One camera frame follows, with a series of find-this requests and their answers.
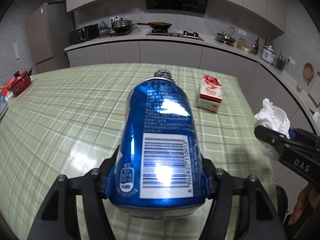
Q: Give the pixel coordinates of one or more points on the blue drink can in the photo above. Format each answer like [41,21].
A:
[155,120]

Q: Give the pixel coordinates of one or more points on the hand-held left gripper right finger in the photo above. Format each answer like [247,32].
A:
[212,180]

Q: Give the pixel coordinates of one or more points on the white and blue electric pot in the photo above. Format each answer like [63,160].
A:
[3,105]

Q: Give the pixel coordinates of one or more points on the black toaster oven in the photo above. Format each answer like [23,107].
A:
[83,33]

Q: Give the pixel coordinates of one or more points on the orange liquid bottle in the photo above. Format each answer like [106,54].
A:
[240,45]

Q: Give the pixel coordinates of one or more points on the gas stove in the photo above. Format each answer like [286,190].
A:
[175,34]

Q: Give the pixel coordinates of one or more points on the black utensil holder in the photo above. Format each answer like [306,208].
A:
[281,63]

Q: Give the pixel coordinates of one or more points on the wall outlet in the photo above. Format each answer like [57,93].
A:
[241,32]
[115,19]
[291,61]

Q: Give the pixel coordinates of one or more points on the white wall panel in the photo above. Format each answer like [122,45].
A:
[16,50]

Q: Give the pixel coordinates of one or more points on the green plaid tablecloth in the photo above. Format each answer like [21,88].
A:
[62,120]

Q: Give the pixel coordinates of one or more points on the cutting board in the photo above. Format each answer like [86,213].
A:
[315,87]

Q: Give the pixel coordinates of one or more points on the lidded wok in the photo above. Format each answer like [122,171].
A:
[122,26]

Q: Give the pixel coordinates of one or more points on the metal kettle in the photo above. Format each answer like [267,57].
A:
[226,37]

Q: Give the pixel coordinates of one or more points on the steel wool scrubber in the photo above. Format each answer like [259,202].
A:
[162,73]

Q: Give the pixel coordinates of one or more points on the white rice cooker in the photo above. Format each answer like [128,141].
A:
[268,55]

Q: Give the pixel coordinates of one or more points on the beige refrigerator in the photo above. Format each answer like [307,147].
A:
[42,37]

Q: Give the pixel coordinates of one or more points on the white paper towel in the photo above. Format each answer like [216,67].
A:
[275,117]

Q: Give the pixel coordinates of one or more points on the red packets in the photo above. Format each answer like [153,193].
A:
[5,90]

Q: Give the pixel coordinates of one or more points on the small glass jar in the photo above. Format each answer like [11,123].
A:
[247,48]

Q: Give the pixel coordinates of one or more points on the frying pan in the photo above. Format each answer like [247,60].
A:
[160,25]

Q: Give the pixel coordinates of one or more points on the teal ceramic vase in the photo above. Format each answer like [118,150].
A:
[103,31]

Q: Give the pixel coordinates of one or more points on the red black box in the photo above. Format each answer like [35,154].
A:
[21,85]

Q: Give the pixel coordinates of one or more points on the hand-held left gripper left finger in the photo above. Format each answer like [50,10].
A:
[105,170]

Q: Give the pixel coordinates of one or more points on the person's right hand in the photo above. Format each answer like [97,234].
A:
[303,205]

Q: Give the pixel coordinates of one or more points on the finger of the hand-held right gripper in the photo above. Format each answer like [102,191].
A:
[267,133]
[307,137]

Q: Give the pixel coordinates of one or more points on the dark glass bottle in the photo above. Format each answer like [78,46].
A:
[256,47]

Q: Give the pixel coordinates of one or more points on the red and white carton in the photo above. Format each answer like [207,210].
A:
[210,95]

